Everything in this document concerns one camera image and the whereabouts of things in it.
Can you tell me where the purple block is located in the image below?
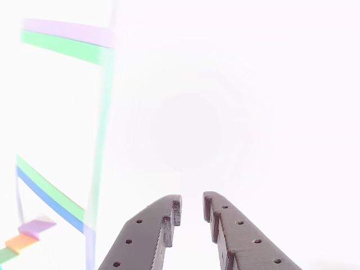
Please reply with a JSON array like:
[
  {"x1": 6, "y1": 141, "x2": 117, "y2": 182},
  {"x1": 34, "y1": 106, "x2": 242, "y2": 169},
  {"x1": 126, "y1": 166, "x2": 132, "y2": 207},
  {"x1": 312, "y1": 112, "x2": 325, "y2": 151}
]
[{"x1": 17, "y1": 219, "x2": 57, "y2": 240}]

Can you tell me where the orange block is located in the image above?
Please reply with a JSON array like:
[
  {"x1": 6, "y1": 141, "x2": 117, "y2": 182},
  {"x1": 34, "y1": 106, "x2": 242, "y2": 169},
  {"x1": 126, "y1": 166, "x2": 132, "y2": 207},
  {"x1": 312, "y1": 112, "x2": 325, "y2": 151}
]
[{"x1": 4, "y1": 233, "x2": 40, "y2": 255}]

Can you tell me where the green cube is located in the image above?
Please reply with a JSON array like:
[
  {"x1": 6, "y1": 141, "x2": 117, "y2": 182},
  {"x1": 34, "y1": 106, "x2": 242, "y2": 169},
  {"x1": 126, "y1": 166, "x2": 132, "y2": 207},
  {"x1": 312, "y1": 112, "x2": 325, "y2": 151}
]
[{"x1": 0, "y1": 246, "x2": 20, "y2": 267}]

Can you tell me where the blue square frame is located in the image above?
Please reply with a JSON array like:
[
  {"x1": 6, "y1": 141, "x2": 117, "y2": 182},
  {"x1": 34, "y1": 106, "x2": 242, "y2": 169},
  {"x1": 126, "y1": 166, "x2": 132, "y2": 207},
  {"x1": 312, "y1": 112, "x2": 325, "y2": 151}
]
[{"x1": 15, "y1": 165, "x2": 97, "y2": 270}]

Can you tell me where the green square frame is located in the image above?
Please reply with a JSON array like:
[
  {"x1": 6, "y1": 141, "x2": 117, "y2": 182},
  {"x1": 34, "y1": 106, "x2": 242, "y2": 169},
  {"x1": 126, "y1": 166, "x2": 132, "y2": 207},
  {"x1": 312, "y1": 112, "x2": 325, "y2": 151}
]
[{"x1": 15, "y1": 30, "x2": 116, "y2": 230}]

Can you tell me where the purple square frame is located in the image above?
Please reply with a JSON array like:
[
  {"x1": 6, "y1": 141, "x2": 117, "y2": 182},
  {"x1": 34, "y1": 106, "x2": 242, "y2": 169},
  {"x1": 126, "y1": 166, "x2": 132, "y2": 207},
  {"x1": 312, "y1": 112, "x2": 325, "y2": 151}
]
[{"x1": 21, "y1": 17, "x2": 118, "y2": 49}]

